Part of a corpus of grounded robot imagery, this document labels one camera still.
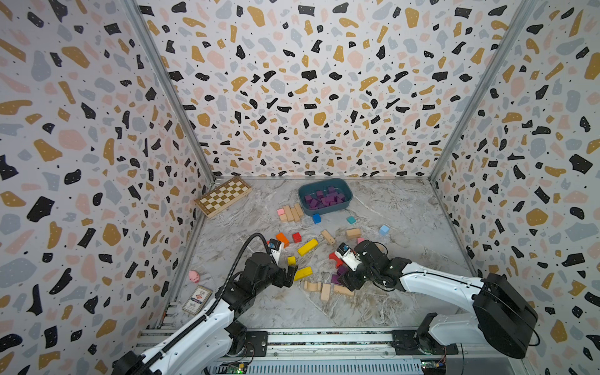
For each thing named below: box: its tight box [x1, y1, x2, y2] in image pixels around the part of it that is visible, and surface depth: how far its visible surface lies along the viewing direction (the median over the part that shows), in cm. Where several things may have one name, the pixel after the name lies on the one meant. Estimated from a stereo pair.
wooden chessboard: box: [194, 176, 253, 219], surface depth 112 cm
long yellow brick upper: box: [297, 238, 319, 257], surface depth 99 cm
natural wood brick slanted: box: [321, 229, 336, 246], surface depth 101 cm
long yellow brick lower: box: [293, 266, 314, 282], surface depth 90 cm
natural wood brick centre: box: [346, 228, 362, 239], surface depth 102 cm
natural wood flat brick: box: [332, 285, 355, 297], surface depth 85 cm
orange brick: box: [275, 232, 290, 249], surface depth 102 cm
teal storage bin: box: [297, 178, 354, 217], surface depth 113 cm
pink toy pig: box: [188, 269, 200, 283], surface depth 88 cm
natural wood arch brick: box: [303, 280, 322, 292], surface depth 86 cm
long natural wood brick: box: [282, 205, 295, 222], surface depth 109 cm
